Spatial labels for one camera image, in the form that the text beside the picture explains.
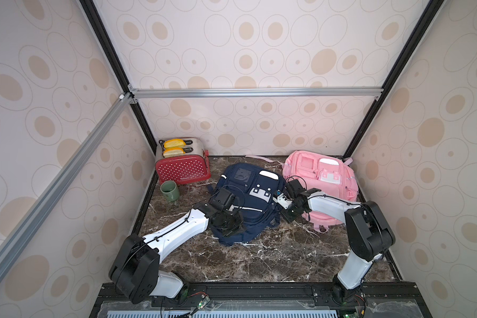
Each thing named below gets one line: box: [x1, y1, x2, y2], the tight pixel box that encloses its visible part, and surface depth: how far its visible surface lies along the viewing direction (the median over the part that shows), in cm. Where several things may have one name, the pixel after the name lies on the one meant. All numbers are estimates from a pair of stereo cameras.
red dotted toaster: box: [155, 137, 211, 185], surface depth 101 cm
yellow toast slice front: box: [162, 147, 187, 158], surface depth 96 cm
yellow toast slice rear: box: [163, 138, 187, 149], surface depth 100 cm
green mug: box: [160, 180, 181, 203], surface depth 100 cm
